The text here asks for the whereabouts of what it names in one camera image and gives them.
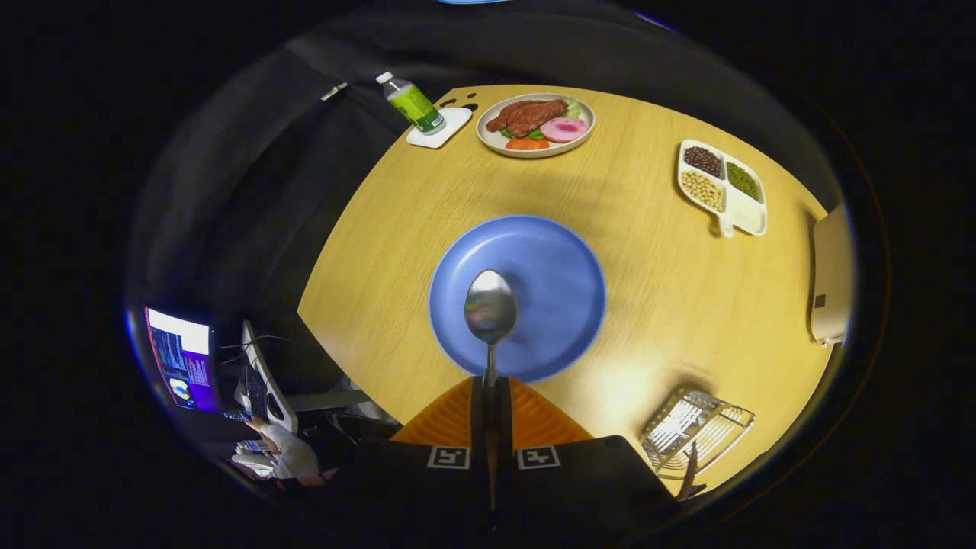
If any brown steak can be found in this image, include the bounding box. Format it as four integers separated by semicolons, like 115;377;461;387
486;98;569;138

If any white laptop computer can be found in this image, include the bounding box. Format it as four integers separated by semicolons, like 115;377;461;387
234;320;300;435

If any metal spoon with brown handle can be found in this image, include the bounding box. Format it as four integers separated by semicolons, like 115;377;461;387
464;269;519;390

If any pile of yellow soybeans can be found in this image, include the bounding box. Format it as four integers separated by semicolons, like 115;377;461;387
681;171;726;213

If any blue plate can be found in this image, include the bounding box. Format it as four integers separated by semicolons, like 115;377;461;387
429;215;607;384

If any metal fork with brown handle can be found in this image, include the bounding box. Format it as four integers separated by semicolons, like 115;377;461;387
681;441;701;500

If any green drink bottle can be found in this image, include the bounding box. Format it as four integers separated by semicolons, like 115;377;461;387
375;72;446;136

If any perforated metal tray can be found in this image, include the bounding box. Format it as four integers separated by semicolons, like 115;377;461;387
640;389;756;481

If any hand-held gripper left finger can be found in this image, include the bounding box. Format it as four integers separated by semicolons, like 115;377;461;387
335;376;493;546

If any pile of green mung beans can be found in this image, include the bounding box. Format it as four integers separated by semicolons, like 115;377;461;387
726;162;761;202

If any beige food plate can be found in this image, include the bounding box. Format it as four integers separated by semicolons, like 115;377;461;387
476;93;596;159

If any white divided dish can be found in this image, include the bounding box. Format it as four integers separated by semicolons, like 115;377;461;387
677;139;768;239

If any white toaster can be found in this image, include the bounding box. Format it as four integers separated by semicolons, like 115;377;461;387
809;202;855;348

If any pink ham slice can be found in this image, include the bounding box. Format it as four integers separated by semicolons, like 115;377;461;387
540;117;590;144

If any white square coaster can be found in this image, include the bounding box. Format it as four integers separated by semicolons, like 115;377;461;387
406;107;473;149

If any computer monitor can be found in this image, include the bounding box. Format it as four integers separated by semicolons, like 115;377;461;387
143;307;222;414

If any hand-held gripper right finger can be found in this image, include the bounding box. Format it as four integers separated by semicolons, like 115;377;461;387
493;376;681;546

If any pile of dark red beans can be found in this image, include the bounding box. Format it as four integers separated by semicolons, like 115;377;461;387
684;146;724;179

